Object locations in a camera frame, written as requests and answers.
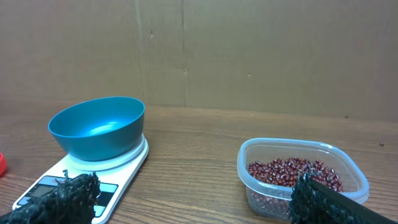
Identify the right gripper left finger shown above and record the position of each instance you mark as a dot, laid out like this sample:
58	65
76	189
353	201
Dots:
71	202

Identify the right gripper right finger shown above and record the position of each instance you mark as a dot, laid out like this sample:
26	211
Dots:
313	203

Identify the red plastic measuring scoop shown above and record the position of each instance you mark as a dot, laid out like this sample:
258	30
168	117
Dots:
3	164

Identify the white digital kitchen scale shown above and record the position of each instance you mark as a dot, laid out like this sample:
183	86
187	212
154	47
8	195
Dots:
115	176

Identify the teal plastic bowl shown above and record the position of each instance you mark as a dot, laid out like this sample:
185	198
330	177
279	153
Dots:
99	129

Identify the red adzuki beans in container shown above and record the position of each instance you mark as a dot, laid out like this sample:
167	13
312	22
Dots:
286	172

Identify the clear plastic food container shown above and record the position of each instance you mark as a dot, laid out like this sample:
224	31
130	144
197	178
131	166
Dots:
272	201

